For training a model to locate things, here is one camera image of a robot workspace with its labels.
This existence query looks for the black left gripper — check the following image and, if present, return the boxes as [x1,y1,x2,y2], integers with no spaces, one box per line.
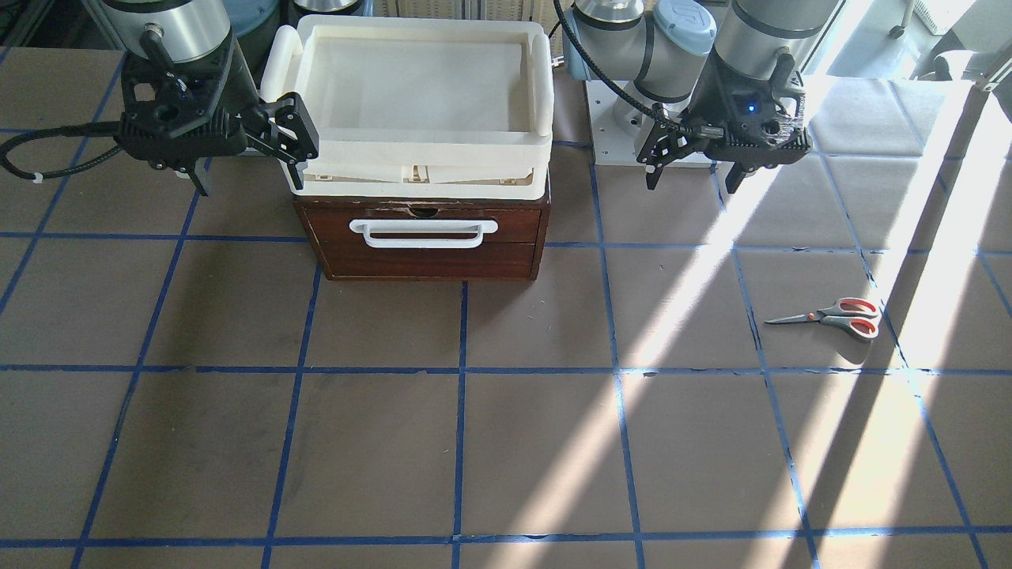
[636,47,810,194]

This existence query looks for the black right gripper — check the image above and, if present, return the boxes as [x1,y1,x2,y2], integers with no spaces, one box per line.
[115,30,319,197]

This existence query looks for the red grey handled scissors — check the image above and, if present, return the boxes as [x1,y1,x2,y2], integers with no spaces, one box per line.
[764,296,882,340]

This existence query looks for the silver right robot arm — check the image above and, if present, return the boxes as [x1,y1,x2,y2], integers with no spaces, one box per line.
[102,1,319,194]

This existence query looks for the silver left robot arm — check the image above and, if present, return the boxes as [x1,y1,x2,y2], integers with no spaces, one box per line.
[553,1,839,194]

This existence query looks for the brown wooden drawer cabinet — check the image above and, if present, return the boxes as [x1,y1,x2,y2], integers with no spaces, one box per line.
[293,183,552,281]

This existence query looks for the white plastic storage bin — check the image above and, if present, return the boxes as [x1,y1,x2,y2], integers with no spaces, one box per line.
[261,15,554,201]

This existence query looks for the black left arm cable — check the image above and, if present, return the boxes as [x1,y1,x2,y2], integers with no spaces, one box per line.
[553,0,690,132]

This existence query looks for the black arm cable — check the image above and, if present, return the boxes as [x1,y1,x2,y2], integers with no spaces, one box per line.
[0,121,127,185]
[553,0,690,132]

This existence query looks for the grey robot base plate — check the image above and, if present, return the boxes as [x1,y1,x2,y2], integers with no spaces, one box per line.
[584,80,716,167]

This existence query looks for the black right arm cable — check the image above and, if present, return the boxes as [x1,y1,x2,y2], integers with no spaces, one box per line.
[0,121,127,185]

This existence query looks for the white drawer handle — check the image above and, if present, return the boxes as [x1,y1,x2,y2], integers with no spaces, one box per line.
[349,217,499,250]

